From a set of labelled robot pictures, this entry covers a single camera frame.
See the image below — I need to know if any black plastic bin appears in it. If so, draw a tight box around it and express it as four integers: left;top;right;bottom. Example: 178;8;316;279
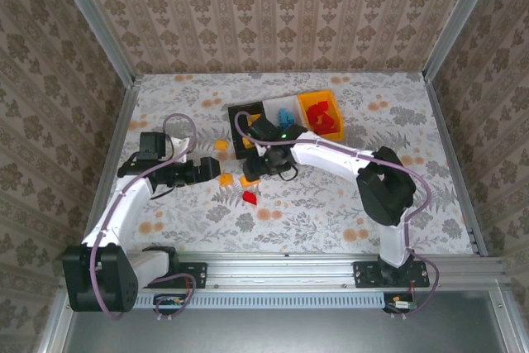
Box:
227;100;268;160

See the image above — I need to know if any white plastic bin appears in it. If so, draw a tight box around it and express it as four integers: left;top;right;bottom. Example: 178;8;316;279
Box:
262;95;309;131

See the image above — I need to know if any orange plastic bin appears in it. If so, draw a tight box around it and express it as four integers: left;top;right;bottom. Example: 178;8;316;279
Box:
297;88;346;142

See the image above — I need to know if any floral tablecloth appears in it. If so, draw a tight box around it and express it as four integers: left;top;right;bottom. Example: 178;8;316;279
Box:
84;71;476;255

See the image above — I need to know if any small connector board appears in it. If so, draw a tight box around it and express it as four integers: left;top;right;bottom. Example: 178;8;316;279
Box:
153;293;188;316
383;291;419;316

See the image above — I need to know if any grey metal panel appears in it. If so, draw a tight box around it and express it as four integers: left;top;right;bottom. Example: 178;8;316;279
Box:
61;309;512;353

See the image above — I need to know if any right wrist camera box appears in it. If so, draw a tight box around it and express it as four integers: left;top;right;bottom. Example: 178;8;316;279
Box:
246;117;277;146

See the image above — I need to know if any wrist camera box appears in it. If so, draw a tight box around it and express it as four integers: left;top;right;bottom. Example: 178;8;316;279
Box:
246;117;277;146
138;131;193;162

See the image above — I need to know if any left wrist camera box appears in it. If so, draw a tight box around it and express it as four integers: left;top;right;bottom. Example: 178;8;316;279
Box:
138;131;193;162

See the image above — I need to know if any aluminium table side rail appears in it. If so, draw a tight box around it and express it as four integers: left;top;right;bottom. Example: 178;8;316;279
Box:
425;78;488;257
82;82;144;246

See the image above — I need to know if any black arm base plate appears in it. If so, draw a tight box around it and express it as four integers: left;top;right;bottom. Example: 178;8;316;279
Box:
353;260;430;288
164;261;208;289

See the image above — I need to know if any slotted grey cable duct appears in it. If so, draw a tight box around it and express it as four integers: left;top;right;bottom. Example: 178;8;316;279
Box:
134;291;388;310

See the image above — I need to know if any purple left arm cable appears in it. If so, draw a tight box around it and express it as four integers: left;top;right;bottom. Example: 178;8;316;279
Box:
89;112;198;322

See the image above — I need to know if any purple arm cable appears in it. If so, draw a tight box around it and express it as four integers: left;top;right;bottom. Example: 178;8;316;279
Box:
234;111;441;321
89;112;198;322

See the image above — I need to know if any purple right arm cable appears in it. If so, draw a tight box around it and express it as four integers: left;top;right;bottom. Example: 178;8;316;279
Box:
234;111;441;321

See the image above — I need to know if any aluminium corner post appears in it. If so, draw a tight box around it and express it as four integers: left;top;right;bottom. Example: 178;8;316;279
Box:
48;0;137;88
422;0;504;81

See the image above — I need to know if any aluminium lower frame bar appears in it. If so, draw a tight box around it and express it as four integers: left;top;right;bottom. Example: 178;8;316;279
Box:
487;286;528;353
35;290;78;353

